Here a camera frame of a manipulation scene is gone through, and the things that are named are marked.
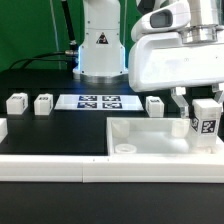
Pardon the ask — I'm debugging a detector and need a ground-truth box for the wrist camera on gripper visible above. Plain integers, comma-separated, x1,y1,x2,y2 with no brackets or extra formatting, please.
131,0,191,42

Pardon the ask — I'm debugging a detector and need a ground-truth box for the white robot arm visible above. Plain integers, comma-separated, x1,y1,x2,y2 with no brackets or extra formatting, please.
74,0,224,117

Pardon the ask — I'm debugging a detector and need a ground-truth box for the white sheet with markers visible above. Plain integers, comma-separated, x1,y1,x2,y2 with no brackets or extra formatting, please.
55,94,143,111

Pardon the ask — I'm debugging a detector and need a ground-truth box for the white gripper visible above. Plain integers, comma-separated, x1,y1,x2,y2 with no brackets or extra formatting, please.
129,31,224,118

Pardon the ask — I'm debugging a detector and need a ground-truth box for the white U-shaped obstacle fence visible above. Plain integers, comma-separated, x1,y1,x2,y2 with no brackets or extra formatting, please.
0,117,224,184

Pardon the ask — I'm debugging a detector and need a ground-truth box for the white square table top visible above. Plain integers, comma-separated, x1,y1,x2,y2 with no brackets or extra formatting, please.
106,117,224,156

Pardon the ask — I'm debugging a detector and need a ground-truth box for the black cable bundle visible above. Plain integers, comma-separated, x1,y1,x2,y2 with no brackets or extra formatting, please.
8,0,80,70

